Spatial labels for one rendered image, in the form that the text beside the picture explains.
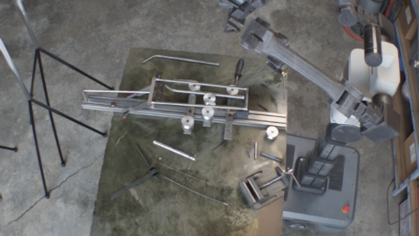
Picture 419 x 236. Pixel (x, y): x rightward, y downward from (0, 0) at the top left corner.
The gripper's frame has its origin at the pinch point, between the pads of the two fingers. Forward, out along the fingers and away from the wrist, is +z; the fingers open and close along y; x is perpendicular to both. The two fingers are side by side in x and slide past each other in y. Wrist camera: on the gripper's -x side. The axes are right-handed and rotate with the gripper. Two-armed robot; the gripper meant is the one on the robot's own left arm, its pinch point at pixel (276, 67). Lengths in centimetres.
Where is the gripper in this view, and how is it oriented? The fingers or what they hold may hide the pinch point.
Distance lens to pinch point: 196.7
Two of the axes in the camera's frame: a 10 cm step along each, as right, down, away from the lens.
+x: 7.0, 6.3, -3.2
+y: -7.1, 6.1, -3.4
